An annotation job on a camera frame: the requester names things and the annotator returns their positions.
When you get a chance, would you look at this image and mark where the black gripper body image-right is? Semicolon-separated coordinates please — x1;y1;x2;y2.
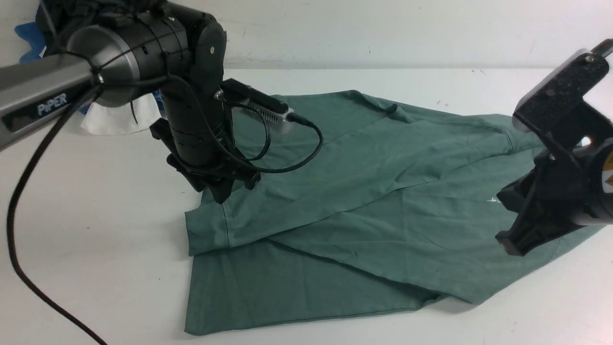
508;147;604;231

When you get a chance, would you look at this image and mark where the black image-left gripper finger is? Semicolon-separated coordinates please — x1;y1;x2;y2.
191;175;236;205
239;170;261;190

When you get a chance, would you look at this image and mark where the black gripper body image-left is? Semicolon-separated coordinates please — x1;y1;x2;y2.
149;91;255;190

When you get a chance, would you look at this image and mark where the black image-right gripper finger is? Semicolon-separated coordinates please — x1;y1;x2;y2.
495;183;575;257

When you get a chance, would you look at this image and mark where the green long sleeve shirt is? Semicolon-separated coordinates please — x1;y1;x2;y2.
184;91;600;336

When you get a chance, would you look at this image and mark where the white crumpled shirt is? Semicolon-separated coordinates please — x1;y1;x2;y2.
79;93;162;136

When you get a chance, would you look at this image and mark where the black crumpled garment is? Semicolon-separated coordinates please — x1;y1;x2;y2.
35;0;162;50

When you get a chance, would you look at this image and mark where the blue crumpled garment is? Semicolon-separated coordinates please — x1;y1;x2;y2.
14;21;166;118

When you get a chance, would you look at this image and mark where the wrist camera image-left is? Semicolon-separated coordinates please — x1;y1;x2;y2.
220;79;294;135

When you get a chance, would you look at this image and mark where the black cable image-left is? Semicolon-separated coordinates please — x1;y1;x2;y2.
6;77;324;345

